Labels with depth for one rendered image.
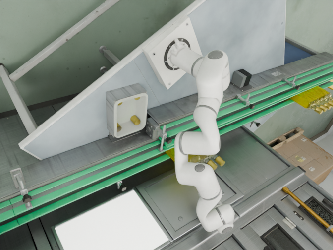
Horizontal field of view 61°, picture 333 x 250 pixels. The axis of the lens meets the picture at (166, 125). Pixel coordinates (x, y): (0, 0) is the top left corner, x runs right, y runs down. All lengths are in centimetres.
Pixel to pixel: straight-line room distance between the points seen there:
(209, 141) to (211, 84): 20
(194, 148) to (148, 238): 53
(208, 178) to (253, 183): 74
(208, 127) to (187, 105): 63
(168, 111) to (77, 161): 53
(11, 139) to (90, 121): 63
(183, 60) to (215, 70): 25
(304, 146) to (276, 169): 408
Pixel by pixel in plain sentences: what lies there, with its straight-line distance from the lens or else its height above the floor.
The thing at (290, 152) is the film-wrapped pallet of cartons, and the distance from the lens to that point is 565.
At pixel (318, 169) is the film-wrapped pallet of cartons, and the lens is 562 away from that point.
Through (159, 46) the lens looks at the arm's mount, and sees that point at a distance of 128.
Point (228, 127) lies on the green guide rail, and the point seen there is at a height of 94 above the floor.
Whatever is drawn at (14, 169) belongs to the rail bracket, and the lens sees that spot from 127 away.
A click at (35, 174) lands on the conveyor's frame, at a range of 137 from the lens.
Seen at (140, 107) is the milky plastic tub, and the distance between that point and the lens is 140.
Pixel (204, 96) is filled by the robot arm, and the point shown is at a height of 115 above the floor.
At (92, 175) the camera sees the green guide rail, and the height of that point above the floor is 93.
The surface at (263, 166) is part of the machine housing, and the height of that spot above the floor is 122.
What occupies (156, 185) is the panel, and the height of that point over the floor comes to 103.
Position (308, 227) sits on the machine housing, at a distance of 169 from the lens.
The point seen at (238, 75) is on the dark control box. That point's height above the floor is 79.
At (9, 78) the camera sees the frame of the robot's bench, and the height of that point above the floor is 19.
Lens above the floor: 173
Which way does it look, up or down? 35 degrees down
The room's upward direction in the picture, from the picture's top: 135 degrees clockwise
